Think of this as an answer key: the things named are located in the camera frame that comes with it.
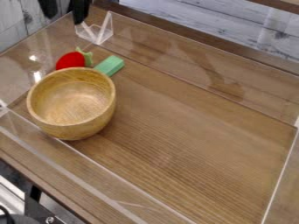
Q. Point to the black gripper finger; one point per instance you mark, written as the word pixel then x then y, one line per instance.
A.
pixel 50 8
pixel 80 10

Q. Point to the red plush fruit green leaves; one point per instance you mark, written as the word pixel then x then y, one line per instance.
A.
pixel 75 59

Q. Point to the green rectangular block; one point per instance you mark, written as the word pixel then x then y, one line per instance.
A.
pixel 110 65

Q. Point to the wooden bowl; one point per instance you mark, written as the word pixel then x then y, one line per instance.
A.
pixel 72 103

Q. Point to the clear acrylic tray walls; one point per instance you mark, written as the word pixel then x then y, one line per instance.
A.
pixel 200 148

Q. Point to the clear acrylic corner bracket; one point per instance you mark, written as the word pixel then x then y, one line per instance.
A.
pixel 96 33

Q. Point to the black table leg bracket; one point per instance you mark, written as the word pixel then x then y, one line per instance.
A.
pixel 35 210

